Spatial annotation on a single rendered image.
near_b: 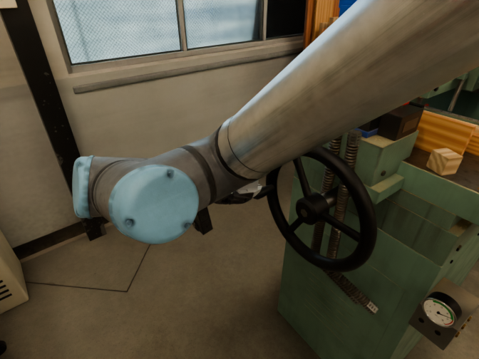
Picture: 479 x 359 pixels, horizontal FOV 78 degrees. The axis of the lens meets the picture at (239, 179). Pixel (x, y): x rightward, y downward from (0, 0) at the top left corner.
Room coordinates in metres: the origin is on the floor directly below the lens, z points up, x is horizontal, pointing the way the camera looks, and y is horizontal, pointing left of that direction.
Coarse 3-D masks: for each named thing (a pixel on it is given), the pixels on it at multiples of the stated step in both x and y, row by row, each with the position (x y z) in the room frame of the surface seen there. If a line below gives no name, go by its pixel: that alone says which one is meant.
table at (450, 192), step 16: (416, 160) 0.54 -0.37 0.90; (464, 160) 0.54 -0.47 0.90; (336, 176) 0.54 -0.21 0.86; (400, 176) 0.52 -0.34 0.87; (416, 176) 0.50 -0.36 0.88; (432, 176) 0.48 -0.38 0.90; (448, 176) 0.48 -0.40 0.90; (464, 176) 0.48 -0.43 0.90; (384, 192) 0.47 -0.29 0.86; (416, 192) 0.49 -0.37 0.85; (432, 192) 0.47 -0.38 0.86; (448, 192) 0.45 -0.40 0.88; (464, 192) 0.43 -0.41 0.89; (448, 208) 0.44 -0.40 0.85; (464, 208) 0.43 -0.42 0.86
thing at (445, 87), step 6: (456, 78) 0.70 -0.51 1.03; (444, 84) 0.67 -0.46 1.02; (450, 84) 0.69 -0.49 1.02; (456, 84) 0.71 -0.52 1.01; (432, 90) 0.64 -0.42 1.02; (438, 90) 0.66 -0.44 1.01; (444, 90) 0.67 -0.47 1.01; (420, 96) 0.65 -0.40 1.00; (426, 96) 0.63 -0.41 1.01; (432, 96) 0.64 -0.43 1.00
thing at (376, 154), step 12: (324, 144) 0.58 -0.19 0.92; (360, 144) 0.51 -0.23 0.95; (372, 144) 0.50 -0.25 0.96; (384, 144) 0.49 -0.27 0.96; (396, 144) 0.51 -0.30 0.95; (408, 144) 0.54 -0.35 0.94; (360, 156) 0.51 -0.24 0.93; (372, 156) 0.49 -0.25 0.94; (384, 156) 0.49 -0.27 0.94; (396, 156) 0.52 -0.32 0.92; (408, 156) 0.55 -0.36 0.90; (360, 168) 0.50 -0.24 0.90; (372, 168) 0.48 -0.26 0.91; (384, 168) 0.50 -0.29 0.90; (396, 168) 0.53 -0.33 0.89; (372, 180) 0.48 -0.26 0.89
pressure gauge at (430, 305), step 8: (432, 296) 0.37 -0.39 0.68; (440, 296) 0.36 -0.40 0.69; (448, 296) 0.36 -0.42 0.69; (424, 304) 0.37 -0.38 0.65; (432, 304) 0.36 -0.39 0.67; (440, 304) 0.35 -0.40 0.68; (448, 304) 0.34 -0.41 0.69; (456, 304) 0.34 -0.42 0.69; (424, 312) 0.36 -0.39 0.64; (432, 312) 0.35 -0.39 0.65; (440, 312) 0.34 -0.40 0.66; (448, 312) 0.33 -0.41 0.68; (456, 312) 0.33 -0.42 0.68; (432, 320) 0.34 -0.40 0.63; (440, 320) 0.34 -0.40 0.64; (448, 320) 0.33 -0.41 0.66; (456, 320) 0.32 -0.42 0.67
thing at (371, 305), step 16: (336, 144) 0.54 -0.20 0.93; (352, 144) 0.51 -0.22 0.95; (352, 160) 0.51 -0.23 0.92; (320, 192) 0.55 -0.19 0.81; (336, 208) 0.50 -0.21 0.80; (320, 224) 0.53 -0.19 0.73; (320, 240) 0.52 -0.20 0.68; (336, 240) 0.49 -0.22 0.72; (336, 256) 0.49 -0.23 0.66; (352, 288) 0.44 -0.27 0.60; (368, 304) 0.42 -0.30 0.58
